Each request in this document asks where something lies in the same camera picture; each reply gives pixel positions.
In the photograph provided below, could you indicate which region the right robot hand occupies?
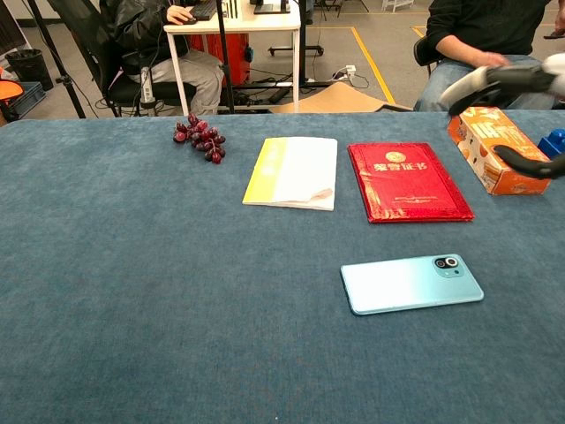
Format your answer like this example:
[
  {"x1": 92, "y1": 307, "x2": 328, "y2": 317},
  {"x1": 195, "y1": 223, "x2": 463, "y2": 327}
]
[{"x1": 440, "y1": 52, "x2": 565, "y2": 180}]

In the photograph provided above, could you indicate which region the smartphone with teal back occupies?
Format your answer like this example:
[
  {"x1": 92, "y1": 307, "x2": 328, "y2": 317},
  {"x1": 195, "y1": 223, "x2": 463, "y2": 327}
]
[{"x1": 340, "y1": 254, "x2": 486, "y2": 316}]

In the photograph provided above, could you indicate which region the orange cardboard carton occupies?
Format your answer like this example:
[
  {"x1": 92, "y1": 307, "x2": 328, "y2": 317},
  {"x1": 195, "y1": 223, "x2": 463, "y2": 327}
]
[{"x1": 447, "y1": 106, "x2": 553, "y2": 196}]

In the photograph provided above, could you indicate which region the person in black sweater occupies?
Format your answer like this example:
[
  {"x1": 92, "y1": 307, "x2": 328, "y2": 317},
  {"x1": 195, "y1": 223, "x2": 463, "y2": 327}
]
[{"x1": 413, "y1": 0, "x2": 565, "y2": 112}]

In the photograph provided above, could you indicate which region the blue toy block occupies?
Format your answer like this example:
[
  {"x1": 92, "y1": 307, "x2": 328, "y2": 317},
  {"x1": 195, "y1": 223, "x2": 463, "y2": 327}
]
[{"x1": 537, "y1": 128, "x2": 565, "y2": 169}]

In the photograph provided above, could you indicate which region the black chair with armrest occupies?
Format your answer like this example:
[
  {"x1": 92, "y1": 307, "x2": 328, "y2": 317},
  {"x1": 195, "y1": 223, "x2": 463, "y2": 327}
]
[{"x1": 413, "y1": 37, "x2": 442, "y2": 79}]

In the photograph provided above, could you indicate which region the white rack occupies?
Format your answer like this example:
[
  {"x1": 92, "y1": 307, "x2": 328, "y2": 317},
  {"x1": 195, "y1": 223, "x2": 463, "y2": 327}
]
[{"x1": 381, "y1": 0, "x2": 442, "y2": 13}]

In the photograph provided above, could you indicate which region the red certificate folder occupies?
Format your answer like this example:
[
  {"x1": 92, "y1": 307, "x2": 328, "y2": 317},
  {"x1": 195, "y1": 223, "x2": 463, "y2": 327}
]
[{"x1": 347, "y1": 141, "x2": 476, "y2": 224}]

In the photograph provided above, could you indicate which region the brown cardboard sheet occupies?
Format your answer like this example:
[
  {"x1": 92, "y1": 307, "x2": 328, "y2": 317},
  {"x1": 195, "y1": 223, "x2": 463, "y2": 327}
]
[{"x1": 267, "y1": 81, "x2": 416, "y2": 115}]

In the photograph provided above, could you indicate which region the black rolling stand base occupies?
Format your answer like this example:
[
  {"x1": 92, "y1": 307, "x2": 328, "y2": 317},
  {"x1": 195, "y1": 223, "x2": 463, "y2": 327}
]
[{"x1": 267, "y1": 43, "x2": 324, "y2": 57}]

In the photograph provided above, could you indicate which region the yellow and white booklet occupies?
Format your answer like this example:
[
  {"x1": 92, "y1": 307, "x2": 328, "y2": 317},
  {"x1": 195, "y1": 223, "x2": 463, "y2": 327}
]
[{"x1": 242, "y1": 137, "x2": 339, "y2": 212}]

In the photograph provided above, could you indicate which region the black monitor base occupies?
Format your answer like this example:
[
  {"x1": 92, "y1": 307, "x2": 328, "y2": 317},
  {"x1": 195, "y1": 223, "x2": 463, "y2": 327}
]
[{"x1": 253, "y1": 0, "x2": 292, "y2": 15}]

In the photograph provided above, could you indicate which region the white desk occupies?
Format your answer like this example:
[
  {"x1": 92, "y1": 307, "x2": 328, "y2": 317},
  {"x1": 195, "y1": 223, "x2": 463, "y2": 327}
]
[{"x1": 163, "y1": 0, "x2": 303, "y2": 117}]

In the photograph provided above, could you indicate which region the black vertical pole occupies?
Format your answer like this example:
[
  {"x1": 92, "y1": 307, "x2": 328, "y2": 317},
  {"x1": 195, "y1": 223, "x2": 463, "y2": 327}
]
[{"x1": 215, "y1": 0, "x2": 237, "y2": 115}]

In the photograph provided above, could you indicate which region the red cabinet under desk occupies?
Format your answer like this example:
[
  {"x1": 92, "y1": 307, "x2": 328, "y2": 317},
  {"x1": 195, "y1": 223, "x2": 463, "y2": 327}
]
[{"x1": 189, "y1": 33, "x2": 252, "y2": 87}]

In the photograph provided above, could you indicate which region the dark red grape bunch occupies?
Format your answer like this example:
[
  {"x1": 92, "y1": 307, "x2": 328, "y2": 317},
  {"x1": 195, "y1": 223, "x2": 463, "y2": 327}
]
[{"x1": 172, "y1": 112, "x2": 227, "y2": 165}]

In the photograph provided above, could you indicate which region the black keyboard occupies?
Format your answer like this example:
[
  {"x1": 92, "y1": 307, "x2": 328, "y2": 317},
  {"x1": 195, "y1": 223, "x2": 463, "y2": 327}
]
[{"x1": 187, "y1": 2, "x2": 218, "y2": 22}]

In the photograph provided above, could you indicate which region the person in black jacket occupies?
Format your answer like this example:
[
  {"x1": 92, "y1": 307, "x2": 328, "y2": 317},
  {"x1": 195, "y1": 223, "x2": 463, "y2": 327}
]
[{"x1": 99, "y1": 0, "x2": 225, "y2": 117}]

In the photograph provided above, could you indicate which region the black office chair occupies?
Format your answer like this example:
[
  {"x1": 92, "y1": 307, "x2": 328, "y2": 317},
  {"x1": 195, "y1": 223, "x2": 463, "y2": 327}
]
[{"x1": 47, "y1": 0, "x2": 198, "y2": 118}]

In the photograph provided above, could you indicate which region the blue table cloth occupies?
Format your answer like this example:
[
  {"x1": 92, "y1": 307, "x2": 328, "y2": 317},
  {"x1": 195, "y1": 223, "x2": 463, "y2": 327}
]
[{"x1": 0, "y1": 110, "x2": 565, "y2": 424}]

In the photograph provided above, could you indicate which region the black tripod stand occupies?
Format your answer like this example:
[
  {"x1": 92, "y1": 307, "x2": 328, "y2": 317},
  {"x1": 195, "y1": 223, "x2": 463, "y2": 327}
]
[{"x1": 26, "y1": 0, "x2": 87, "y2": 119}]

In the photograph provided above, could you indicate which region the black trash bin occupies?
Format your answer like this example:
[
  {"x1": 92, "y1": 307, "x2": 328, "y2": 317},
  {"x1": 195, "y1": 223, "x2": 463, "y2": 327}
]
[{"x1": 4, "y1": 49, "x2": 54, "y2": 92}]

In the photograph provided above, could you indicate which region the blue plastic crate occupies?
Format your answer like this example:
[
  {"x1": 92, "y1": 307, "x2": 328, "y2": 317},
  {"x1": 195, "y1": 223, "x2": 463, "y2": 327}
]
[{"x1": 9, "y1": 81, "x2": 48, "y2": 119}]

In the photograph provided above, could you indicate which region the orange object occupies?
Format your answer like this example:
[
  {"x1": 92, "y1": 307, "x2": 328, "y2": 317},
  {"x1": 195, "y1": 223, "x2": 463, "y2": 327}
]
[{"x1": 0, "y1": 65, "x2": 24, "y2": 105}]

